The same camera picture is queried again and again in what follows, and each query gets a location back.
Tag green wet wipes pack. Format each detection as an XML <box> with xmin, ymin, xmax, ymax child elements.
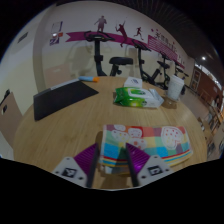
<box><xmin>113</xmin><ymin>86</ymin><xmax>165</xmax><ymax>109</ymax></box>

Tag wall poster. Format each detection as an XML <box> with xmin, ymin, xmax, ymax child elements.
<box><xmin>49</xmin><ymin>20</ymin><xmax>64</xmax><ymax>47</ymax></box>

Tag blue and orange marker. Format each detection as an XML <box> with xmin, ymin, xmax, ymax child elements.
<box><xmin>78</xmin><ymin>75</ymin><xmax>100</xmax><ymax>83</ymax></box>

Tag wooden chair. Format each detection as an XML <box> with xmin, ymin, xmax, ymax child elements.
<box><xmin>0</xmin><ymin>89</ymin><xmax>24</xmax><ymax>148</ymax></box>

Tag small white box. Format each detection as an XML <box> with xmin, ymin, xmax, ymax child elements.
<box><xmin>123</xmin><ymin>76</ymin><xmax>144</xmax><ymax>90</ymax></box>

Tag colourful checked printed towel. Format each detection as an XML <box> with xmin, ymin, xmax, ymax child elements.
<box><xmin>98</xmin><ymin>124</ymin><xmax>194</xmax><ymax>176</ymax></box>

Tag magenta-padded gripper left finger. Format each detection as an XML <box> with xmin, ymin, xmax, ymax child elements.
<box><xmin>52</xmin><ymin>142</ymin><xmax>101</xmax><ymax>189</ymax></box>

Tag white paper cup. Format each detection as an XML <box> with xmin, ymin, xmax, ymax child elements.
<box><xmin>166</xmin><ymin>74</ymin><xmax>185</xmax><ymax>101</ymax></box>

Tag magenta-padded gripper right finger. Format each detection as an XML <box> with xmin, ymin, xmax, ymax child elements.
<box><xmin>125</xmin><ymin>142</ymin><xmax>175</xmax><ymax>187</ymax></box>

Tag black exercise bikes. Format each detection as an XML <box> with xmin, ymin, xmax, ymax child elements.
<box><xmin>83</xmin><ymin>30</ymin><xmax>189</xmax><ymax>91</ymax></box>

